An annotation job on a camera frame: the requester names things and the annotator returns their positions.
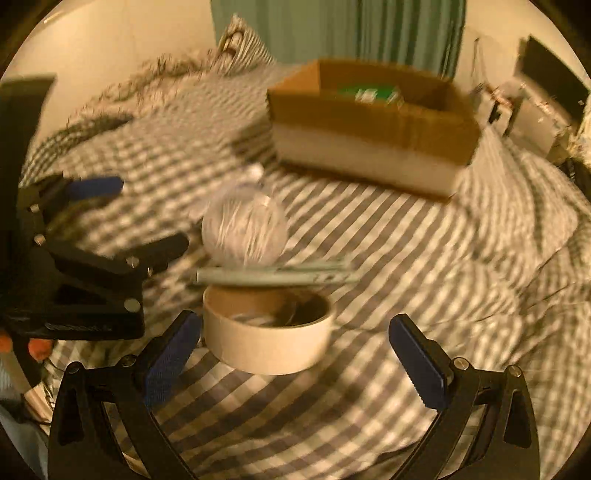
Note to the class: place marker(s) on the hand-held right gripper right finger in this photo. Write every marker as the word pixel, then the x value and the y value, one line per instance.
pixel 421 365

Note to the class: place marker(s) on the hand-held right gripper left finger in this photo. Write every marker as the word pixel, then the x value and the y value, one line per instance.
pixel 170 365

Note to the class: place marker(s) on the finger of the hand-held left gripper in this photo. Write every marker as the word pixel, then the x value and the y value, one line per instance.
pixel 94 187
pixel 159 251

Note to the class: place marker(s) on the beige tape roll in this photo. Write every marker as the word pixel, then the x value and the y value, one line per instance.
pixel 263 344

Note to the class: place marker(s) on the clear round plastic container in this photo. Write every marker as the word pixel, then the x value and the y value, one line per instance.
pixel 244 226

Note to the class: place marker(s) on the grey checkered blanket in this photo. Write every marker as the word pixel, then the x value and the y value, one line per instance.
pixel 392 258

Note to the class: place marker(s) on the slim green tube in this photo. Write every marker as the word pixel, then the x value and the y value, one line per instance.
pixel 281 275

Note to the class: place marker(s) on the checkered pillow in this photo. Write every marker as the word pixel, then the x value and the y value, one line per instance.
pixel 242 44

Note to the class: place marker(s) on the brown cardboard box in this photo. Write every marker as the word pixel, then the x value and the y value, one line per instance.
pixel 369 134

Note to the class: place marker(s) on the green packet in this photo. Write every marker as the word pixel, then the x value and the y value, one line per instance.
pixel 369 93

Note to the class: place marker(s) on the white desk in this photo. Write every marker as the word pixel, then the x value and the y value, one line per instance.
pixel 531 117

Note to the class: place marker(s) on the green curtain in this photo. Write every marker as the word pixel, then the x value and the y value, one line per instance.
pixel 346 32

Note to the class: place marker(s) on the black screen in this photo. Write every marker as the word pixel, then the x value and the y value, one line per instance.
pixel 551 78

